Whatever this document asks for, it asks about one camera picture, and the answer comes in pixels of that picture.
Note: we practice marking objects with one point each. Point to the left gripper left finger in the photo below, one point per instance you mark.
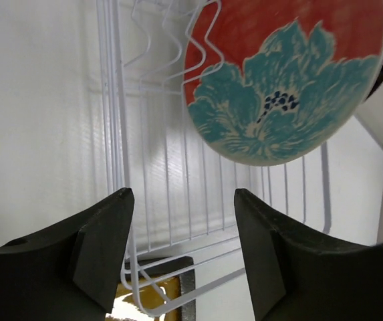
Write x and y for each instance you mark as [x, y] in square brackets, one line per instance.
[71, 269]

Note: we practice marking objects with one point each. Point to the black square amber plate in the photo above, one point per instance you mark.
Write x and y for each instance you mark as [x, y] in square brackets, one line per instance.
[125, 308]

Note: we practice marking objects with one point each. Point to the red plate with teal flower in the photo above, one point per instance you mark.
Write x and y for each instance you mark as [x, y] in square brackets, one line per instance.
[266, 82]

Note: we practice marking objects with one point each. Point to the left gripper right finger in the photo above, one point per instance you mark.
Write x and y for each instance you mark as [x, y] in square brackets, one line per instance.
[295, 272]

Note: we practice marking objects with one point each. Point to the white wire dish rack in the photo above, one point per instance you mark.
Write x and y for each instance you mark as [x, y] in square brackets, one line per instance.
[183, 189]

